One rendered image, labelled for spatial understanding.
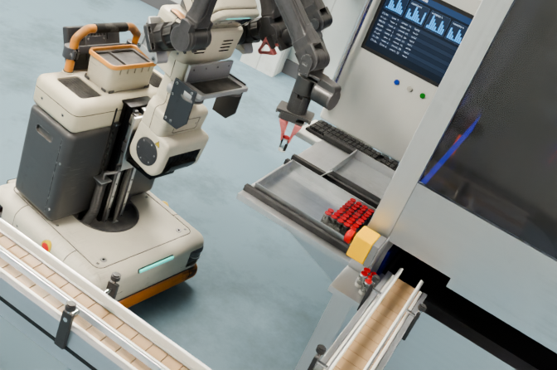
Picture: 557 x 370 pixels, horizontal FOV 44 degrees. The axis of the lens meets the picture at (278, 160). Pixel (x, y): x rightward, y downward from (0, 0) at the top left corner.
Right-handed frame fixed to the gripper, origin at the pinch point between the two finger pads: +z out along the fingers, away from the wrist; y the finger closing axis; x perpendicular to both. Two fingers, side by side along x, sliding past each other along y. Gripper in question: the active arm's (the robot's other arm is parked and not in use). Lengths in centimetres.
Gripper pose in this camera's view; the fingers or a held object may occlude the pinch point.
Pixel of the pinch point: (285, 138)
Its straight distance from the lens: 195.7
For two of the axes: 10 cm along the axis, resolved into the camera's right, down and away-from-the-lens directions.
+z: -3.0, 8.4, 4.4
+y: 9.3, 3.7, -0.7
